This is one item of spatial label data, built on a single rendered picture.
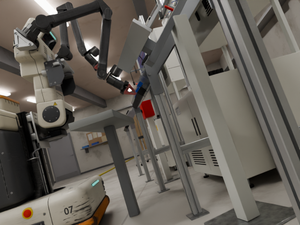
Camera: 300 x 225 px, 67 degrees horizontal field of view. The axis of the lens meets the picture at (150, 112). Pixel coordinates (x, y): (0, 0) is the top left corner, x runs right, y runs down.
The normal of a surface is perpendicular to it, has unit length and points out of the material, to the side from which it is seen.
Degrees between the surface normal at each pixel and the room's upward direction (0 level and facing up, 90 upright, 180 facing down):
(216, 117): 90
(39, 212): 90
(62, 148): 90
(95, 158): 90
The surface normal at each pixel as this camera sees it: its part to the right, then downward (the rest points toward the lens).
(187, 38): 0.28, -0.22
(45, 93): 0.06, -0.15
